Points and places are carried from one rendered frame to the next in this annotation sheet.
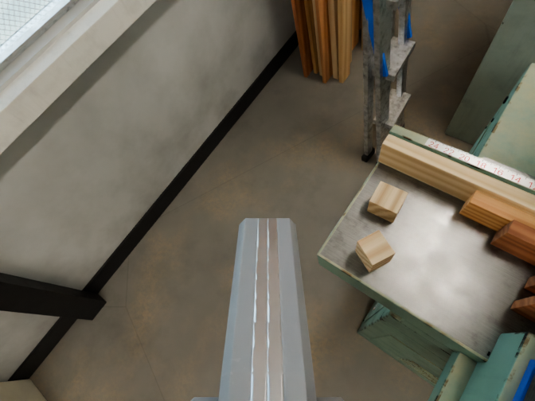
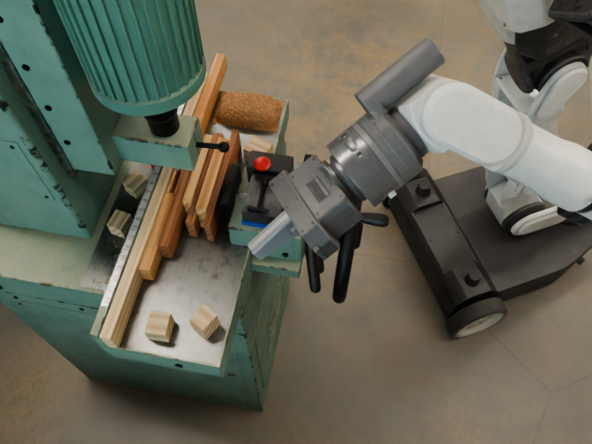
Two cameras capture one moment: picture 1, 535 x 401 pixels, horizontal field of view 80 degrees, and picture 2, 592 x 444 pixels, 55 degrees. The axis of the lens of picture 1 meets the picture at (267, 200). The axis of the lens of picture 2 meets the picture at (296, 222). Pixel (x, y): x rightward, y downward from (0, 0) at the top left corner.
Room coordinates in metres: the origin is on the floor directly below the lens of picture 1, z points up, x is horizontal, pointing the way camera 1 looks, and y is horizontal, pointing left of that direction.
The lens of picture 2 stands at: (0.23, 0.24, 1.83)
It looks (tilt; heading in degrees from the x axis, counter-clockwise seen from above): 60 degrees down; 222
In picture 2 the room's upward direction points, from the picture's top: straight up
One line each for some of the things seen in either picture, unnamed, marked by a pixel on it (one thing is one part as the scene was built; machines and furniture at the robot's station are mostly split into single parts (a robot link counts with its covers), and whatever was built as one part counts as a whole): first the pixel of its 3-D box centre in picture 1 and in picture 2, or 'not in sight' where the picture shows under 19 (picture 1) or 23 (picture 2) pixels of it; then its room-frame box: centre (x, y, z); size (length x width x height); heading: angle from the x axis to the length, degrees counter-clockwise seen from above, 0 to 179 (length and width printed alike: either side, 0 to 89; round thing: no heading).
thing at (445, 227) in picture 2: not in sight; (509, 215); (-0.99, 0.12, 0.19); 0.64 x 0.52 x 0.33; 151
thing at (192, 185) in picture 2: not in sight; (200, 174); (-0.12, -0.32, 0.93); 0.16 x 0.02 x 0.06; 31
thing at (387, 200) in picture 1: (386, 202); (159, 326); (0.14, -0.15, 0.92); 0.04 x 0.04 x 0.04; 34
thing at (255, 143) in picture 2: not in sight; (258, 151); (-0.24, -0.28, 0.92); 0.05 x 0.04 x 0.04; 103
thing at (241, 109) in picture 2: not in sight; (247, 106); (-0.31, -0.38, 0.92); 0.14 x 0.09 x 0.04; 121
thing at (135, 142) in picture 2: not in sight; (159, 140); (-0.08, -0.37, 1.03); 0.14 x 0.07 x 0.09; 121
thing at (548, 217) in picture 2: not in sight; (527, 198); (-1.01, 0.13, 0.28); 0.21 x 0.20 x 0.13; 151
